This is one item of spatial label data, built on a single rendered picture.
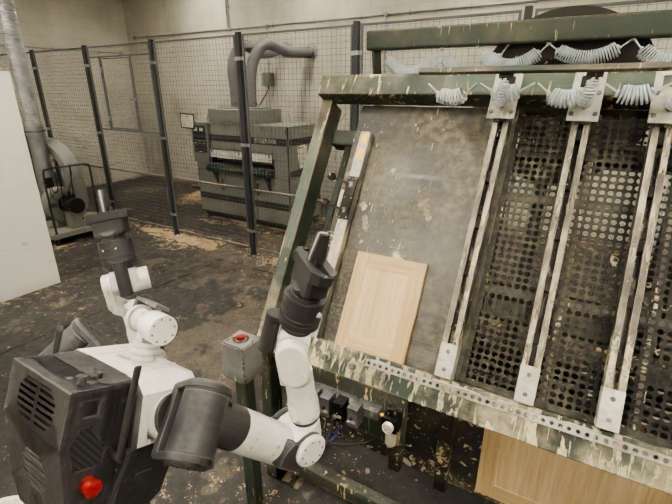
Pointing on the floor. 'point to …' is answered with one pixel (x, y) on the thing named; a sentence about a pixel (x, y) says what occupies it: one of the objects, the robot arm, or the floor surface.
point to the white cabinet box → (20, 209)
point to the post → (246, 457)
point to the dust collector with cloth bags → (40, 151)
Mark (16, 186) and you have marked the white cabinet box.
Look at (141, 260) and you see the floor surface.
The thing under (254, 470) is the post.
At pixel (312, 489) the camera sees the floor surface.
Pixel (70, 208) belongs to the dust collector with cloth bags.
